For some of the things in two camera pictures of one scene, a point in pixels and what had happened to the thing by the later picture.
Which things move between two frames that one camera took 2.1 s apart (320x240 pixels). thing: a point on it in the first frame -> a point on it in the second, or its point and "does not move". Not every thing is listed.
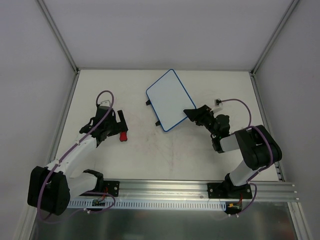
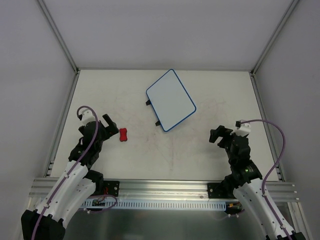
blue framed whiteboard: x=169 y=100 does not move
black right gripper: x=204 y=116 -> x=224 y=136
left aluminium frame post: x=57 y=34 does not move
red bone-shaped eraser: x=123 y=136 does not move
